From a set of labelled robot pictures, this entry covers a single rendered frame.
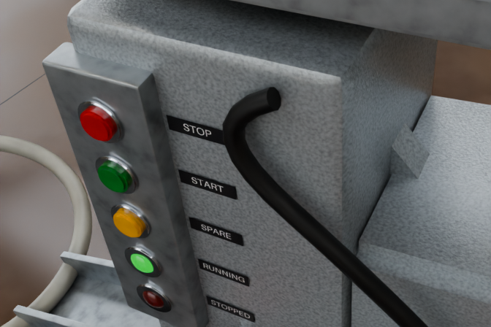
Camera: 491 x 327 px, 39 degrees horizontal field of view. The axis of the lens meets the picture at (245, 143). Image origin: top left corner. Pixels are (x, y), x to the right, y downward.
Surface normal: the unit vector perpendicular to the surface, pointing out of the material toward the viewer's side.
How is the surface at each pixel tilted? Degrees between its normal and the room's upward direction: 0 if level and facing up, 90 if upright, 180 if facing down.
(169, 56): 90
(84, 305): 15
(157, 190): 90
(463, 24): 90
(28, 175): 0
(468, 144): 4
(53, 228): 0
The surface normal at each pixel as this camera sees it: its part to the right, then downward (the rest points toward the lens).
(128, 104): -0.46, 0.63
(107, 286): -0.32, -0.78
